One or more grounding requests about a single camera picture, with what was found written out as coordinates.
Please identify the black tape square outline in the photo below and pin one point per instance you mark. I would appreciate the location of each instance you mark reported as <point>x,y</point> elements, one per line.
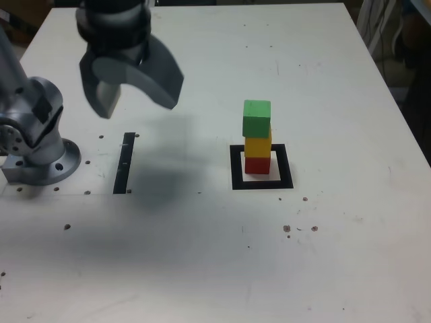
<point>235,168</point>

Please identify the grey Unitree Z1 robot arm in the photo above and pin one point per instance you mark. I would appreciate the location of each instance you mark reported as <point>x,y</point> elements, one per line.
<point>33,114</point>

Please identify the brown cardboard box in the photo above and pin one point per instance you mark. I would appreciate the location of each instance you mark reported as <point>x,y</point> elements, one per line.
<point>20,27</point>

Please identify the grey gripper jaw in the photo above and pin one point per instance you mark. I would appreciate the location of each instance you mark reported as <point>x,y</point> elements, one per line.
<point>158,84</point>
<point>97,97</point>

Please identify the yellow cube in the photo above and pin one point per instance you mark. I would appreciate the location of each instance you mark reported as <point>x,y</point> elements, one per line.
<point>257,146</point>

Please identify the black tape strip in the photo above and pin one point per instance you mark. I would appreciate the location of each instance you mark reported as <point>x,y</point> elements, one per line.
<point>123,165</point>

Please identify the green cube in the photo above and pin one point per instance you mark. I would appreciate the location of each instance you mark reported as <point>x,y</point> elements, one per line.
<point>256,117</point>

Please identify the red cube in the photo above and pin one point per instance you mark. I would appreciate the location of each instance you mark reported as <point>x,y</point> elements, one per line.
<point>257,165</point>

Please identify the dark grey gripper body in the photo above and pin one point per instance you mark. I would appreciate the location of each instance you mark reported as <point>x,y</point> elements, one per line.
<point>124,55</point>

